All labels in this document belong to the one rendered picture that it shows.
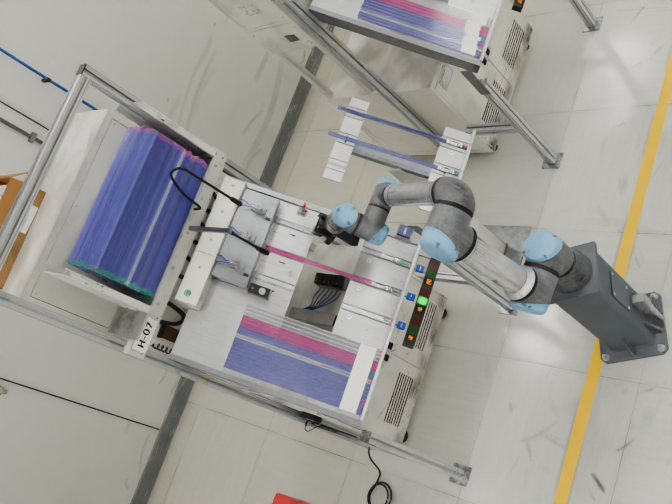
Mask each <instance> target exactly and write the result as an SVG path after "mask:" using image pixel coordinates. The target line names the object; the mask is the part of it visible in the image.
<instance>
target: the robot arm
mask: <svg viewBox="0 0 672 504"><path fill-rule="evenodd" d="M406 206H433V208H432V210H431V213H430V215H429V218H428V220H427V222H426V225H425V227H424V229H423V230H422V235H421V238H420V246H421V248H422V250H423V251H424V252H425V253H426V254H428V255H429V256H430V257H432V258H434V259H437V260H438V261H440V262H443V263H447V264H452V263H454V262H455V263H457V262H463V263H464V264H466V265H467V266H469V267H470V268H472V269H473V270H475V271H477V272H478V273H480V274H481V275H483V276H484V277H486V278H487V279H489V280H490V281H492V282H494V283H495V284H497V285H498V286H500V287H501V288H503V289H504V293H505V295H506V296H507V297H508V298H509V299H511V300H510V301H509V306H510V307H511V308H514V309H516V310H519V311H523V312H526V313H530V314H535V315H543V314H545V313H546V312H547V309H548V307H549V305H550V302H551V299H552V296H553V293H554V290H556V291H558V292H560V293H573V292H576V291H578V290H580V289H581V288H582V287H584V286H585V284H586V283H587V282H588V280H589V279H590V276H591V273H592V265H591V262H590V260H589V258H588V257H587V256H586V255H585V254H584V253H583V252H581V251H579V250H576V249H572V248H570V247H569V246H568V245H567V244H566V243H565V242H564V241H563V240H562V239H561V238H560V237H559V236H558V235H556V234H555V233H553V232H551V231H548V230H542V231H538V232H536V233H534V234H532V235H530V236H529V237H528V238H527V239H526V241H525V242H524V245H523V249H522V250H523V254H524V257H525V258H526V259H525V262H524V265H521V266H519V265H517V264H516V263H515V262H513V261H512V260H510V259H509V258H507V257H506V256H504V255H503V254H501V253H500V252H498V251H497V250H496V249H494V248H493V247H491V246H490V245H488V244H487V243H485V242H484V241H482V240H481V239H479V238H478V236H477V232H476V230H475V229H474V228H473V227H471V226H470V223H471V220H472V218H473V215H474V212H475V207H476V202H475V197H474V194H473V192H472V190H471V189H470V187H469V186H468V185H467V184H466V183H465V182H464V181H462V180H461V179H459V178H456V177H452V176H444V177H439V178H437V179H436V180H435V181H424V182H410V183H398V182H397V181H396V180H394V179H392V178H389V177H388V178H387V177H381V178H380V179H379V181H378V183H377V185H376V186H375V190H374V192H373V194H372V197H371V199H370V201H369V204H368V206H367V209H366V211H365V213H364V214H362V213H359V212H357V210H356V208H355V207H354V206H353V205H351V204H348V203H344V204H341V205H339V206H337V207H336V208H335V209H334V210H333V211H332V212H331V213H330V214H328V215H327V214H324V213H319V214H318V215H317V216H318V217H319V218H318V221H317V223H316V225H315V226H314V227H313V230H312V232H311V234H313V236H314V237H316V238H318V239H320V240H322V242H323V243H325V244H326V245H330V243H331V242H332V241H334V239H335V238H336V236H337V237H338V238H340V239H341V240H343V241H344V242H346V243H347V244H349V245H350V246H358V243H359V240H360V238H361V239H363V240H365V241H367V242H370V243H372V244H375V245H377V246H380V245H382V244H383V242H384V241H385V239H386V238H387V235H388V232H389V227H388V226H387V225H386V224H385V222H386V219H387V217H388V215H389V212H390V210H391V207H406ZM313 232H315V233H313Z"/></svg>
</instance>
